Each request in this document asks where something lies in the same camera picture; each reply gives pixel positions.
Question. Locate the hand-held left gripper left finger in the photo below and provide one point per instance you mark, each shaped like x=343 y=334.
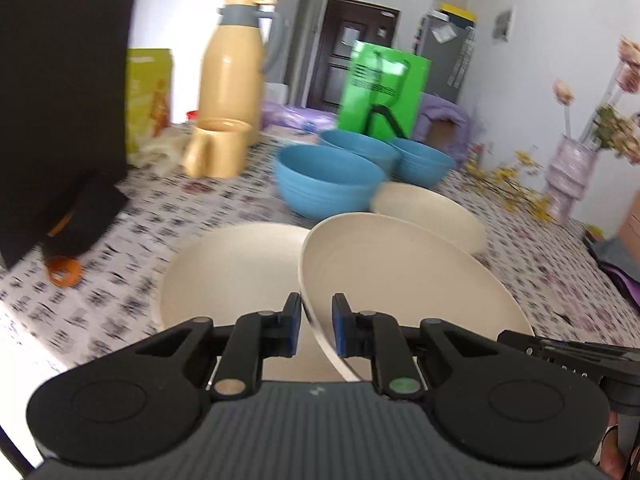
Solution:
x=294 y=325

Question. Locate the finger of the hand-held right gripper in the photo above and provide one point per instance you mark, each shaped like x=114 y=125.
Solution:
x=522 y=342

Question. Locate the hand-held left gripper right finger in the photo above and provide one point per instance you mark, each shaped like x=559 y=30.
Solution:
x=340 y=330

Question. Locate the beige plate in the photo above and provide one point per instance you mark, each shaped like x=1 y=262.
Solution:
x=390 y=265

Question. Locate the blue bowl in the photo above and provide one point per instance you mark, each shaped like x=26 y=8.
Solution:
x=425 y=167
x=360 y=142
x=325 y=185

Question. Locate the cream bowl on left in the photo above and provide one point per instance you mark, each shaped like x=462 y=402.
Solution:
x=225 y=270

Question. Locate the cream bowl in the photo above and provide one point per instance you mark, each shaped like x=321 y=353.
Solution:
x=225 y=270
x=430 y=210

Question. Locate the cream bowl at back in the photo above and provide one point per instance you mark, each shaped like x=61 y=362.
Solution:
x=430 y=210

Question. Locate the yellow artificial flowers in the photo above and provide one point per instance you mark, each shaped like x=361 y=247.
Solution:
x=515 y=190

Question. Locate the pink patterned vase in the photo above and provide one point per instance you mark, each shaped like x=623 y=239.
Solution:
x=570 y=170

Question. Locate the printed tablecloth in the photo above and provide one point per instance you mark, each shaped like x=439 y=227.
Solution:
x=150 y=210

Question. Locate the yellow cup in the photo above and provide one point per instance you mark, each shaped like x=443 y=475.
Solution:
x=215 y=155

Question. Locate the purple tissue pack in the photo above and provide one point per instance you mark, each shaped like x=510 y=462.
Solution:
x=307 y=120
x=272 y=112

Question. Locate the cream plastic bag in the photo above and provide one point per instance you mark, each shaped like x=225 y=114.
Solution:
x=160 y=152

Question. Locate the red bucket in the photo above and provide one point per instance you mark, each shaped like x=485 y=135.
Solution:
x=192 y=115

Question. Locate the black and orange tool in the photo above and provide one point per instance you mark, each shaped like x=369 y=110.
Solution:
x=62 y=270

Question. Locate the pink artificial flowers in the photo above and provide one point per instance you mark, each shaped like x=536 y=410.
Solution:
x=620 y=125

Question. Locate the purple cloth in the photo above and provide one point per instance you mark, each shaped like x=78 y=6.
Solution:
x=440 y=107

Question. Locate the green paper bag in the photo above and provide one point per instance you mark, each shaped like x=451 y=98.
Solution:
x=365 y=85

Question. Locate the yellow thermos jug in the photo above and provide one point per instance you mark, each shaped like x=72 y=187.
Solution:
x=230 y=70

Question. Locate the yellow-green snack bag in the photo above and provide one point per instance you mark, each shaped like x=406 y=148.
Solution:
x=142 y=90

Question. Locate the grey refrigerator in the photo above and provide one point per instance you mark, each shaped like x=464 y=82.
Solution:
x=450 y=70

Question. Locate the dark brown door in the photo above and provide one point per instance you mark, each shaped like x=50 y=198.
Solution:
x=335 y=35

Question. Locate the yellow box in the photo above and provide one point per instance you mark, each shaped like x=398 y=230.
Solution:
x=459 y=14

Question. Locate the large black box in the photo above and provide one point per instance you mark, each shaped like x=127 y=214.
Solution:
x=60 y=85

